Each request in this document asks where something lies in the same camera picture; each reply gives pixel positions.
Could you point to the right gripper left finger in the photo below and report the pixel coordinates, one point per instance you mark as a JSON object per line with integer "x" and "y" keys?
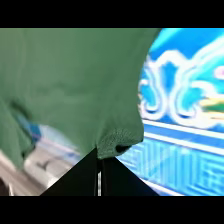
{"x": 78, "y": 180}

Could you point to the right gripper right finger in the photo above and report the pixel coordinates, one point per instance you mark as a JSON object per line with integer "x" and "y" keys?
{"x": 123, "y": 180}

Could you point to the green shirt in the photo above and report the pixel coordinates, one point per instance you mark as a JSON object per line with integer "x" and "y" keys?
{"x": 73, "y": 83}

